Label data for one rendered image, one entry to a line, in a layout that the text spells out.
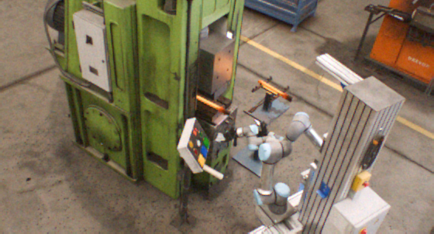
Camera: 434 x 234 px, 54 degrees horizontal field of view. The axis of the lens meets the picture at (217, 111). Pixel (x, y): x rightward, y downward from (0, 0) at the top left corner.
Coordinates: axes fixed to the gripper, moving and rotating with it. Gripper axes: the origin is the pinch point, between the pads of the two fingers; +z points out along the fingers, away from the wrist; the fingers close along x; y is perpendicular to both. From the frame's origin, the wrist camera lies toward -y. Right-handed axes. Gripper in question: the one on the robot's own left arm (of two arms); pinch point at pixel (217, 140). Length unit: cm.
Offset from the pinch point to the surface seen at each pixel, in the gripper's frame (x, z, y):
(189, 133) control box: 12.4, 11.1, 22.5
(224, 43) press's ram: -49, -24, 56
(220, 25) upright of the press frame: -76, -18, 61
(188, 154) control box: 27.1, 12.3, 14.6
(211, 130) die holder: -30.7, 17.1, -12.4
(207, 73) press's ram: -33, -5, 44
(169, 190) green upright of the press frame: -16, 85, -61
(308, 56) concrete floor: -321, -30, -139
